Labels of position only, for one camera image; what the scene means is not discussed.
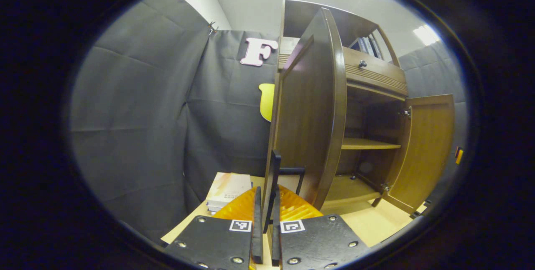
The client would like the wooden inner cabinet shelf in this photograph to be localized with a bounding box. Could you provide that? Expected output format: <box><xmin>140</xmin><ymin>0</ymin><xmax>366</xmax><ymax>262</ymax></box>
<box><xmin>341</xmin><ymin>137</ymin><xmax>402</xmax><ymax>150</ymax></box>

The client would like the ceiling light panel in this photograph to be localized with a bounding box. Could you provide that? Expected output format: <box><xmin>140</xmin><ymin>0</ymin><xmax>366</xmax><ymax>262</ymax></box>
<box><xmin>413</xmin><ymin>25</ymin><xmax>440</xmax><ymax>46</ymax></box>

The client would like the wooden cabinet door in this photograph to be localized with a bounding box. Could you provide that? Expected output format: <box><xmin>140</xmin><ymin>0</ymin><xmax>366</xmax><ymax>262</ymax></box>
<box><xmin>382</xmin><ymin>94</ymin><xmax>455</xmax><ymax>215</ymax></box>
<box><xmin>261</xmin><ymin>8</ymin><xmax>347</xmax><ymax>233</ymax></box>

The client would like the black backdrop cloth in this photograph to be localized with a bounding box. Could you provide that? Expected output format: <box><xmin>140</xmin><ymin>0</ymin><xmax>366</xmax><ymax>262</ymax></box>
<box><xmin>69</xmin><ymin>0</ymin><xmax>466</xmax><ymax>243</ymax></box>

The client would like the wooden cabinet drawer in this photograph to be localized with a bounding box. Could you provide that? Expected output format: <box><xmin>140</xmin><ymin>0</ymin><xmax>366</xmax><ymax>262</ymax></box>
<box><xmin>278</xmin><ymin>36</ymin><xmax>409</xmax><ymax>97</ymax></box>

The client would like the thin grey book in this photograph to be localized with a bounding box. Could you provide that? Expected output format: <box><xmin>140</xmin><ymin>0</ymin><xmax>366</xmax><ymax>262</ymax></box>
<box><xmin>207</xmin><ymin>201</ymin><xmax>241</xmax><ymax>210</ymax></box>

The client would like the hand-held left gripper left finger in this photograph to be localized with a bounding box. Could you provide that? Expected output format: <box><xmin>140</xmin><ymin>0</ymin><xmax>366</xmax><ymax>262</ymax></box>
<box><xmin>163</xmin><ymin>186</ymin><xmax>263</xmax><ymax>270</ymax></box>

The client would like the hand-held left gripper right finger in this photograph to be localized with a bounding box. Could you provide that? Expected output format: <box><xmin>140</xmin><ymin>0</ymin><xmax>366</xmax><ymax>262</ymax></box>
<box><xmin>267</xmin><ymin>184</ymin><xmax>370</xmax><ymax>270</ymax></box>

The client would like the white cover book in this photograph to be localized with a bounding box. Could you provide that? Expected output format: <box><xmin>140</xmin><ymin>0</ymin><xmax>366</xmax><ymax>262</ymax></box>
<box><xmin>207</xmin><ymin>172</ymin><xmax>252</xmax><ymax>204</ymax></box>

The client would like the wooden double-door shoe cabinet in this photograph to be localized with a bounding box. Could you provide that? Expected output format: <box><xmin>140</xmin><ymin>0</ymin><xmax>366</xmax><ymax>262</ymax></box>
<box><xmin>267</xmin><ymin>0</ymin><xmax>412</xmax><ymax>210</ymax></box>

